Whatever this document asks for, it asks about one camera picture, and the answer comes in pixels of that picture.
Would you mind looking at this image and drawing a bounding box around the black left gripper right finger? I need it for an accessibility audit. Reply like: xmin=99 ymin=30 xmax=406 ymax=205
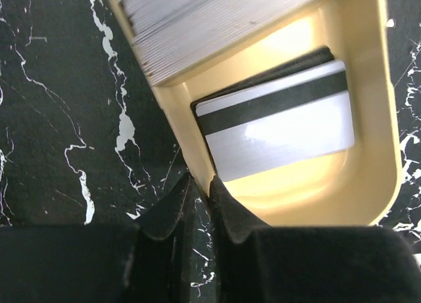
xmin=209 ymin=177 xmax=420 ymax=302

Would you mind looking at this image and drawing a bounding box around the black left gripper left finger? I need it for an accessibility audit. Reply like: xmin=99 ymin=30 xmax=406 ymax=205
xmin=1 ymin=174 xmax=195 ymax=302

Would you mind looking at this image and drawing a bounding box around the white magnetic stripe card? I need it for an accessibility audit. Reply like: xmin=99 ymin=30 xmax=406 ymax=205
xmin=193 ymin=60 xmax=355 ymax=181

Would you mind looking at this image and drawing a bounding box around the white stack of cards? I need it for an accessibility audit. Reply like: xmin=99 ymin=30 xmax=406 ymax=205
xmin=117 ymin=0 xmax=314 ymax=85

